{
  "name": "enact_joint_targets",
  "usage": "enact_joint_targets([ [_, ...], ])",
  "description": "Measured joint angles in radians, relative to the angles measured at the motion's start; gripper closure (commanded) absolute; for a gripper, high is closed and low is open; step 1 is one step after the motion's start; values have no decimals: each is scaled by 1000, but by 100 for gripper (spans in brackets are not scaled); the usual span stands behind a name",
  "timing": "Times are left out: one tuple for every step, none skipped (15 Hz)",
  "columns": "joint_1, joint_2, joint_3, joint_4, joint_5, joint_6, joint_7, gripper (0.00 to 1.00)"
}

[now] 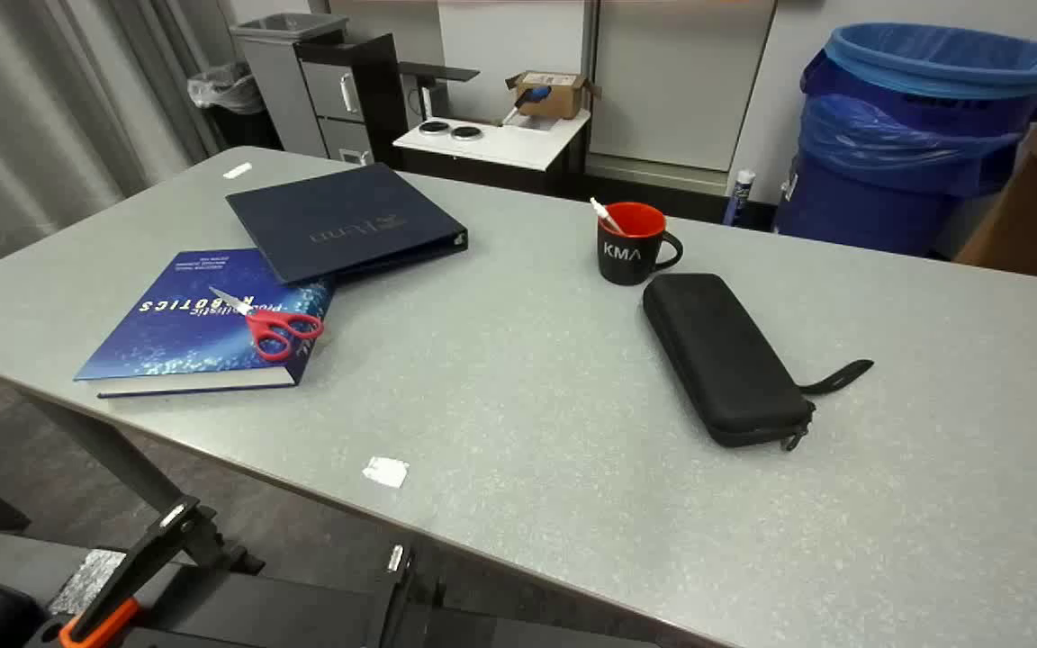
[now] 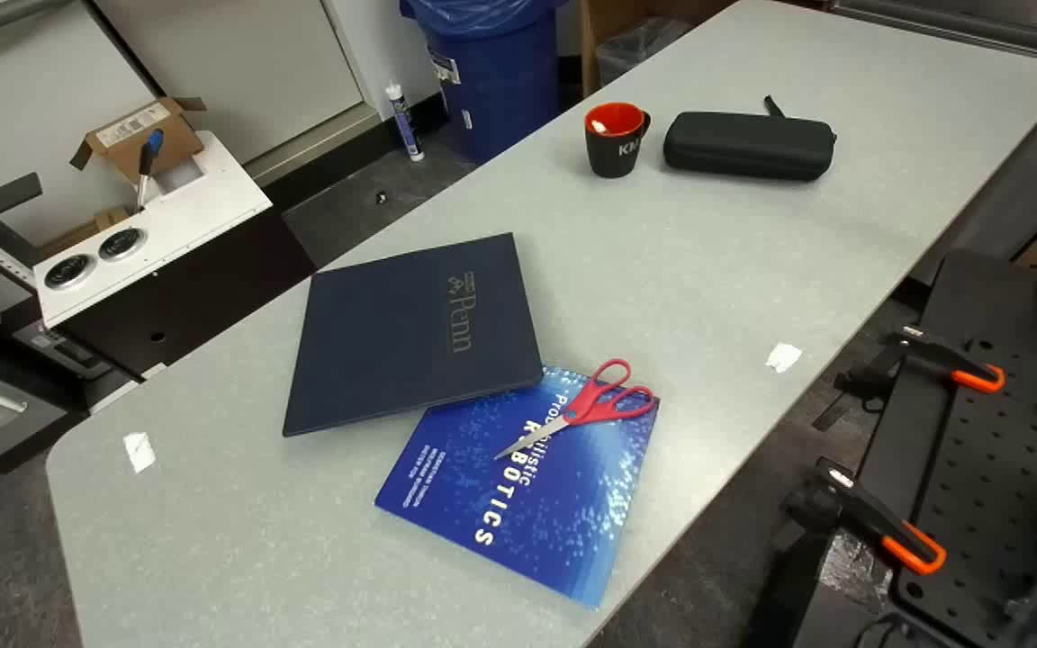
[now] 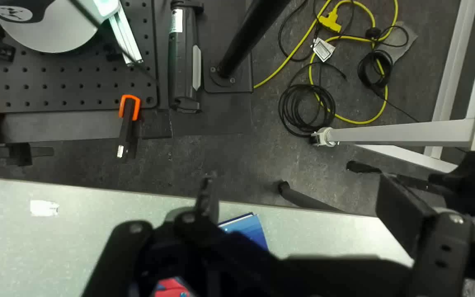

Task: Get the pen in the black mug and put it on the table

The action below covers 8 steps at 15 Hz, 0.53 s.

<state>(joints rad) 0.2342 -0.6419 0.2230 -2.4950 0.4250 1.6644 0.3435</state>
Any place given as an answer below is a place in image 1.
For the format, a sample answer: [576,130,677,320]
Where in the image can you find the black equipment base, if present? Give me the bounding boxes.
[0,526,667,648]

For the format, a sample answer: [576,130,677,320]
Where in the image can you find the black mug red interior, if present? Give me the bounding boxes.
[594,198,688,287]

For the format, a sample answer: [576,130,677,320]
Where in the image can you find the blue trash bin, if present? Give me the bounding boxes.
[775,17,1037,261]

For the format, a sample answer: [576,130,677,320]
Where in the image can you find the white paper scrap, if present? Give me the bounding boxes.
[361,455,415,492]

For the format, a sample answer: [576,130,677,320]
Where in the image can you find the dark navy binder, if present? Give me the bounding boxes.
[223,162,472,293]

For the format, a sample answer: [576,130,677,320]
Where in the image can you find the clear plastic bag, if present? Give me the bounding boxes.
[182,62,268,120]

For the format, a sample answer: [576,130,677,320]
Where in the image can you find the white pen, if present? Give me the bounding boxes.
[586,194,626,239]

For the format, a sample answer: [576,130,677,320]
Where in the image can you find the black orange clamp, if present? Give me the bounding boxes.
[54,498,268,648]

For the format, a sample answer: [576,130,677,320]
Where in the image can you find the grey curtain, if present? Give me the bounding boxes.
[0,0,242,287]

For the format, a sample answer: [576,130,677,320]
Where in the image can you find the cardboard box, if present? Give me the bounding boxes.
[504,68,594,126]

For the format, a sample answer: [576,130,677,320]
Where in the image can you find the white side table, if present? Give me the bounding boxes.
[389,105,594,198]

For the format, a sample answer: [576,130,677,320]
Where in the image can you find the grey filing cabinet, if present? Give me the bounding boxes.
[226,12,407,166]

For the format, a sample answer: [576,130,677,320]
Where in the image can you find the black zippered case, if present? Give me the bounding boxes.
[641,270,879,455]

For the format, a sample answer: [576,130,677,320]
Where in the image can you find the red handled scissors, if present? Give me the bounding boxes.
[206,286,326,366]

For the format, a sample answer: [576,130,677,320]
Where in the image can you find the blue hardcover book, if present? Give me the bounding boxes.
[73,245,340,402]

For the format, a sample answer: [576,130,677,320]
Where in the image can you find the white spray bottle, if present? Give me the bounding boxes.
[721,166,758,232]

